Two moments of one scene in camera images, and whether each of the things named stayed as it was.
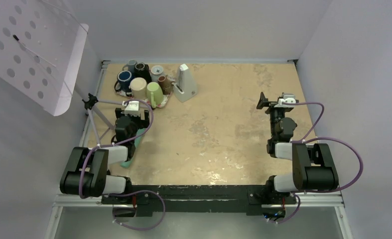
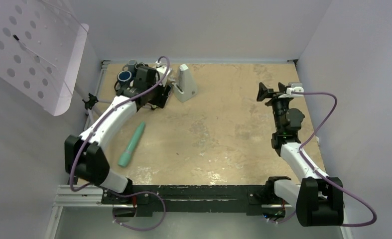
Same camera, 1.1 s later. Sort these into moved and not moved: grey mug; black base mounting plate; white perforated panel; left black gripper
Moved: left black gripper
Not moved: grey mug; black base mounting plate; white perforated panel
